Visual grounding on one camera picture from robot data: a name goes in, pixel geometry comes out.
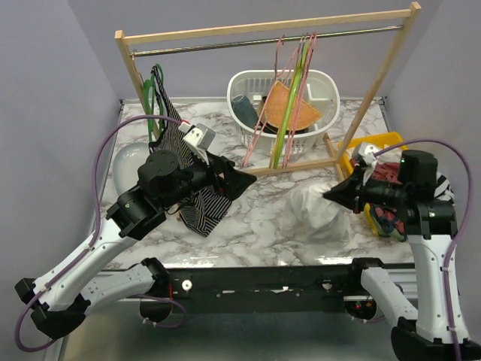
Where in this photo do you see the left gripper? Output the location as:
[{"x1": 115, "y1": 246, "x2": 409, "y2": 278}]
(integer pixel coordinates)
[{"x1": 159, "y1": 147, "x2": 257, "y2": 210}]

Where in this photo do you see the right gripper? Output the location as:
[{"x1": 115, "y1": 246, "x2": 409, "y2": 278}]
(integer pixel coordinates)
[{"x1": 325, "y1": 162, "x2": 410, "y2": 212}]

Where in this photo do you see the white tank top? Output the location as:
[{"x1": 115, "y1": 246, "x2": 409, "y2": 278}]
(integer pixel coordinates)
[{"x1": 281, "y1": 180, "x2": 351, "y2": 244}]

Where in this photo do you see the pink hanger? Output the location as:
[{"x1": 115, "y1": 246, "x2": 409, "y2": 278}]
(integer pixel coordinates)
[
  {"x1": 242, "y1": 35, "x2": 298, "y2": 167},
  {"x1": 282, "y1": 32, "x2": 316, "y2": 168}
]

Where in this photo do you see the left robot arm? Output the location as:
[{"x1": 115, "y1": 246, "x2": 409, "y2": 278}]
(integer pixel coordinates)
[{"x1": 15, "y1": 150, "x2": 256, "y2": 340}]

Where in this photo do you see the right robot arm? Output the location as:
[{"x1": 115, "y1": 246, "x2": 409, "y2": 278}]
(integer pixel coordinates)
[{"x1": 324, "y1": 147, "x2": 480, "y2": 360}]

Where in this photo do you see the light green hanger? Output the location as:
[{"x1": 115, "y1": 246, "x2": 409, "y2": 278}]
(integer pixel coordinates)
[{"x1": 270, "y1": 35, "x2": 313, "y2": 169}]

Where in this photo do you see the striped black tank top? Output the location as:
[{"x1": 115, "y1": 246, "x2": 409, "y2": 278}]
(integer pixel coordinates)
[{"x1": 151, "y1": 64, "x2": 231, "y2": 237}]

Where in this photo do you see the dark green hanger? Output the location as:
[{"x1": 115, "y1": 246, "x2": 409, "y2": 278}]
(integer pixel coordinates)
[{"x1": 143, "y1": 63, "x2": 164, "y2": 142}]

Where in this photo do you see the maroon red garment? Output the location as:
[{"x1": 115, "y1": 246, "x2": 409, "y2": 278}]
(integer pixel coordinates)
[{"x1": 364, "y1": 162, "x2": 407, "y2": 242}]

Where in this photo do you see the yellow plastic bin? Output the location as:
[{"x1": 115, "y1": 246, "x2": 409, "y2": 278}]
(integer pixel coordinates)
[{"x1": 339, "y1": 132, "x2": 403, "y2": 237}]

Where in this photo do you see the dark teal cup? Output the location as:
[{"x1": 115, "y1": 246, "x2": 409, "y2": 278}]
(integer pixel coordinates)
[{"x1": 231, "y1": 95, "x2": 259, "y2": 129}]

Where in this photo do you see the dark bowl in basket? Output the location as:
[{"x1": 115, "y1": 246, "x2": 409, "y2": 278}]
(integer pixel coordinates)
[{"x1": 257, "y1": 96, "x2": 309, "y2": 135}]

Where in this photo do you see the white plastic laundry basket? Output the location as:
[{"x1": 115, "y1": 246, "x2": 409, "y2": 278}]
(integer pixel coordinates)
[{"x1": 226, "y1": 70, "x2": 340, "y2": 157}]

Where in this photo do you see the white oval plate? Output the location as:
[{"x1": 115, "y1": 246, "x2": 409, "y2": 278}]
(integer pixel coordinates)
[{"x1": 113, "y1": 142, "x2": 150, "y2": 196}]

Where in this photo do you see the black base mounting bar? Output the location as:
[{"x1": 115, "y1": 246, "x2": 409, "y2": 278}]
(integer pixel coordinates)
[{"x1": 141, "y1": 258, "x2": 368, "y2": 314}]

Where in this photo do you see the metal hanging rod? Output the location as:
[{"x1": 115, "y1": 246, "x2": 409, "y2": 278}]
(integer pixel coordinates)
[{"x1": 131, "y1": 25, "x2": 404, "y2": 58}]

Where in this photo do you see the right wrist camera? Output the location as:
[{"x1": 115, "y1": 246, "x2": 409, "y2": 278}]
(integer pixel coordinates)
[{"x1": 352, "y1": 141, "x2": 380, "y2": 181}]

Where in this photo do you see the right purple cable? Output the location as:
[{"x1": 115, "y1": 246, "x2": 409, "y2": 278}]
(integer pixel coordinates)
[{"x1": 370, "y1": 138, "x2": 473, "y2": 361}]

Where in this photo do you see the purple cable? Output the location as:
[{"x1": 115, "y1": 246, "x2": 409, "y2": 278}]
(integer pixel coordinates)
[
  {"x1": 14, "y1": 114, "x2": 189, "y2": 353},
  {"x1": 370, "y1": 138, "x2": 473, "y2": 361}
]

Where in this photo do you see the wooden clothes rack frame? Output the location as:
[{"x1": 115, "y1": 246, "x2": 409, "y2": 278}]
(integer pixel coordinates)
[{"x1": 114, "y1": 2, "x2": 422, "y2": 179}]

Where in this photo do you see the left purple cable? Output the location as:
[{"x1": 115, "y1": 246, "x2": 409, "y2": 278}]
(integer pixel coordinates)
[{"x1": 14, "y1": 114, "x2": 189, "y2": 353}]

